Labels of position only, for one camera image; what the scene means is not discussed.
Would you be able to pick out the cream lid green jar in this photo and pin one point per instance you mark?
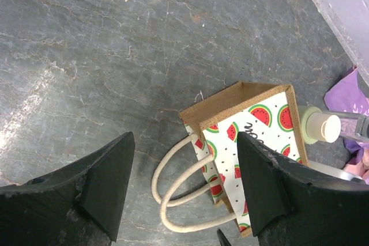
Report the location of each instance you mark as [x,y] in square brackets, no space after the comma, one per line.
[317,125]

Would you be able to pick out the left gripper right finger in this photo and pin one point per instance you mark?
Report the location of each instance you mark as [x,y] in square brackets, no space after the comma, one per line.
[292,204]

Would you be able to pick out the brown canvas tote bag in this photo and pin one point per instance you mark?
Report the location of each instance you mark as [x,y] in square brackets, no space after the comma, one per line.
[267,112]

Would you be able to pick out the white square bottle grey cap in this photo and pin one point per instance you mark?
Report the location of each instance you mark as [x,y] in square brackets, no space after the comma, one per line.
[335,172]

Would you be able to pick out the purple pink patterned cloth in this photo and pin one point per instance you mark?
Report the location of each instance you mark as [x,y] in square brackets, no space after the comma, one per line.
[346,100]

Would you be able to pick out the clear bottle dark cap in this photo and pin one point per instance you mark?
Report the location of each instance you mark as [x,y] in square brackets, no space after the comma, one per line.
[354,126]

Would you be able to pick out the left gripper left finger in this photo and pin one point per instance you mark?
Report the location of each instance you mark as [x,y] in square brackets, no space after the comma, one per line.
[79,204]

